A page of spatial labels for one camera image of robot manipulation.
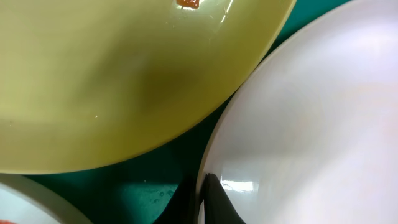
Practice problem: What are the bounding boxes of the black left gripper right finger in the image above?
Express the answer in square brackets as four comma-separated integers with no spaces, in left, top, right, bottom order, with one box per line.
[200,173,245,224]

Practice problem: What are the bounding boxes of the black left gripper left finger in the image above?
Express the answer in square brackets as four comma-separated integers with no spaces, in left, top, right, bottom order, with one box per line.
[154,176,196,224]

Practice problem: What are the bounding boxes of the teal plastic serving tray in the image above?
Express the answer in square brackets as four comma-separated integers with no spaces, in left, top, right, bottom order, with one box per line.
[23,0,352,224]

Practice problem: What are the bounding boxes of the yellow-green plastic plate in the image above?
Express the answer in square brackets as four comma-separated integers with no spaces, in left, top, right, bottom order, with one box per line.
[1,0,295,174]

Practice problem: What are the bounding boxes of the white plate with sauce streak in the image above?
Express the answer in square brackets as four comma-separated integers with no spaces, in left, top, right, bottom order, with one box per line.
[1,174,91,224]

